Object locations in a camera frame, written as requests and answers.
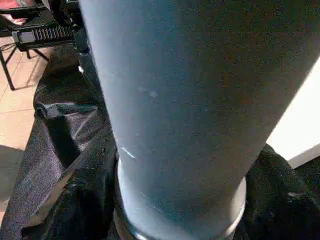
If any white plastic table leg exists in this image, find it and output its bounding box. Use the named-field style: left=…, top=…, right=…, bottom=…
left=77, top=0, right=320, bottom=240

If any black metal stand leg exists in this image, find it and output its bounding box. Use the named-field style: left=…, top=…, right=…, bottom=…
left=0, top=42, right=52, bottom=92

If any pink fabric item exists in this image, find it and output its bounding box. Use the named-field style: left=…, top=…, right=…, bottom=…
left=0, top=0, right=38, bottom=12

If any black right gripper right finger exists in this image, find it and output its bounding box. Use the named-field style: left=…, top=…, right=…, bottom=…
left=234, top=144, right=320, bottom=240

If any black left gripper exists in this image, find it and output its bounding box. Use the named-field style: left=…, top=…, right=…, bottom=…
left=47, top=0, right=108, bottom=114

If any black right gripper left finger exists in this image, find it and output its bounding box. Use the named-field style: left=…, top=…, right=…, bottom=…
left=20, top=148, right=123, bottom=240

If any black ridged device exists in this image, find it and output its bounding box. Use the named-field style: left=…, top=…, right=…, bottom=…
left=11, top=24, right=78, bottom=50

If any white plastic table top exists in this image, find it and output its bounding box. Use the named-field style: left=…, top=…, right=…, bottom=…
left=266, top=59, right=320, bottom=170

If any black plastic table mat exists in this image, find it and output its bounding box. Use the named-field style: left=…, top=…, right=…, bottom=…
left=0, top=44, right=320, bottom=240

